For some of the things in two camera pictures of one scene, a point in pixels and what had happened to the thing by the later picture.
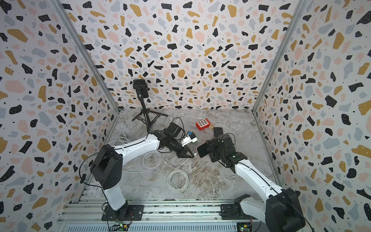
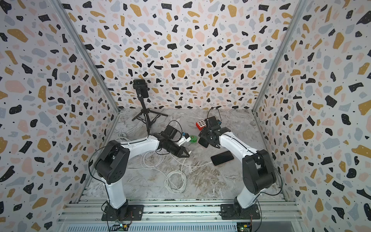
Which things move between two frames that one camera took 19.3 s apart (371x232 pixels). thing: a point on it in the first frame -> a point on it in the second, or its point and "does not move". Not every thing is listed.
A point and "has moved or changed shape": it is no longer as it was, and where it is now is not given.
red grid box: x=203 y=123 does not move
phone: x=203 y=150 has moved or changed shape
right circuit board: x=243 y=226 does not move
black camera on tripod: x=141 y=87 does not move
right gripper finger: x=210 y=142 -> x=203 y=142
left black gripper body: x=176 y=146 does not move
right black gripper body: x=215 y=148 -> x=205 y=134
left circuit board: x=121 y=227 does not move
